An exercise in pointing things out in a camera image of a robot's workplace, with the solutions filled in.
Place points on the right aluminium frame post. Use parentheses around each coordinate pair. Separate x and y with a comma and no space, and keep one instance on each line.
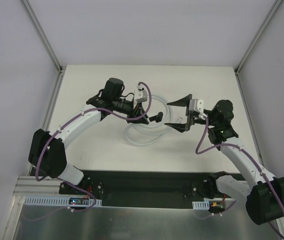
(259,34)

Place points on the right white cable duct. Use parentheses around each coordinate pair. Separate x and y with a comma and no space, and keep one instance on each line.
(201,205)

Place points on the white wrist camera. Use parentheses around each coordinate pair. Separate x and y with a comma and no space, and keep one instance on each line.
(196,105)
(140,95)

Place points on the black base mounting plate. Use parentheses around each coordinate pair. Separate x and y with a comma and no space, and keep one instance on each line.
(164,190)

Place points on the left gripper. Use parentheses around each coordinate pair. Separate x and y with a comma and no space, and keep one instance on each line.
(136,110)

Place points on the aluminium frame post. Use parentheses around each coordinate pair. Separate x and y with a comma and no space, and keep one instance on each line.
(41,34)
(259,34)

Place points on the left white cable duct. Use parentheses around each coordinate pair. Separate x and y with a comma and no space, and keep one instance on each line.
(57,201)

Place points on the white cable duct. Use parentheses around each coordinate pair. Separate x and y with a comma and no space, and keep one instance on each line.
(201,205)
(57,201)

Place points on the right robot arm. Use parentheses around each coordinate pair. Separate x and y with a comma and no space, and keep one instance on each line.
(219,134)

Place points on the left aluminium frame post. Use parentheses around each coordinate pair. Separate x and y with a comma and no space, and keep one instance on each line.
(41,34)

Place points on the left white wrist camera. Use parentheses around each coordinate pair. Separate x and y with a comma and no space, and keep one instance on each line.
(140,95)

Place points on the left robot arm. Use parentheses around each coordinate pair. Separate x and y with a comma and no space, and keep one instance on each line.
(48,147)

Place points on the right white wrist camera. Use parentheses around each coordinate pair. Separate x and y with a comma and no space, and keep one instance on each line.
(196,105)

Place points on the black T-shaped hose fitting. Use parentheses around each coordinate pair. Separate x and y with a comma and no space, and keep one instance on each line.
(157,118)

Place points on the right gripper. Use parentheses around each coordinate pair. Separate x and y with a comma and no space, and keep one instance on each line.
(188,116)

